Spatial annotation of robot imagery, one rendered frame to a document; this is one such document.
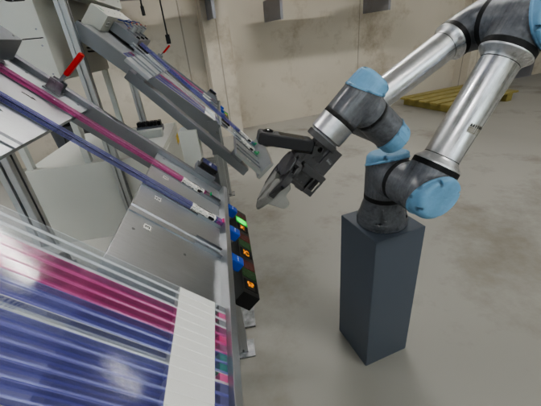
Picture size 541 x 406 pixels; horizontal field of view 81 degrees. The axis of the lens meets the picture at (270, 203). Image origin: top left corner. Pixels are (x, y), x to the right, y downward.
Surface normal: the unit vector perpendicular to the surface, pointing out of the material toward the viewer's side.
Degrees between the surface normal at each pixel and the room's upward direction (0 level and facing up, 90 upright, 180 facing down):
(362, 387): 0
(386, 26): 90
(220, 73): 90
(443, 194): 97
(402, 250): 90
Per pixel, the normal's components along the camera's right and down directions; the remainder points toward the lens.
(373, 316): 0.36, 0.41
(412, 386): -0.09, -0.88
